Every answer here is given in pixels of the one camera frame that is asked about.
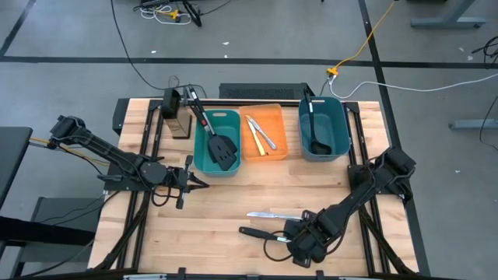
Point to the black desk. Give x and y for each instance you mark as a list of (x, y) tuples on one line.
[(11, 155)]

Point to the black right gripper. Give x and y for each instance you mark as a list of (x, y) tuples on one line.
[(317, 241)]

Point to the black upright device stand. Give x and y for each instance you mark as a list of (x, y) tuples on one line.
[(173, 105)]

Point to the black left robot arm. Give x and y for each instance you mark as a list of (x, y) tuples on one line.
[(105, 149)]

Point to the black ladle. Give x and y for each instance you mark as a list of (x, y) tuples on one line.
[(321, 148)]

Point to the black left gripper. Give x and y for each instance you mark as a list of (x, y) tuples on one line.
[(188, 165)]

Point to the silver table knife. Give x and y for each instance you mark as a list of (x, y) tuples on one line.
[(272, 215), (266, 137)]

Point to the orange translucent plastic bin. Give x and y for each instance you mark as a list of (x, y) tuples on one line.
[(276, 124)]

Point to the black slotted nylon spatula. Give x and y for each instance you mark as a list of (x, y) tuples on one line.
[(232, 144)]

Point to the blue-grey plastic bin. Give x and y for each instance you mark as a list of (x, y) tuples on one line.
[(330, 120)]

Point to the black spatula with steel neck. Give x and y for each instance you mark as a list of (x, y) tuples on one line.
[(223, 155)]

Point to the black grille box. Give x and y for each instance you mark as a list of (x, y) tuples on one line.
[(264, 91)]

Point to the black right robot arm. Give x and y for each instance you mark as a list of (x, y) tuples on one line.
[(358, 194)]

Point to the black tripod leg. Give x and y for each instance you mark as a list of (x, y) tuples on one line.
[(194, 15)]

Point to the grey desk leg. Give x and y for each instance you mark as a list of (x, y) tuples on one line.
[(447, 22), (474, 124)]

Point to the teal plastic bin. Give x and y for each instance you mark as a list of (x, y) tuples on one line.
[(225, 128)]

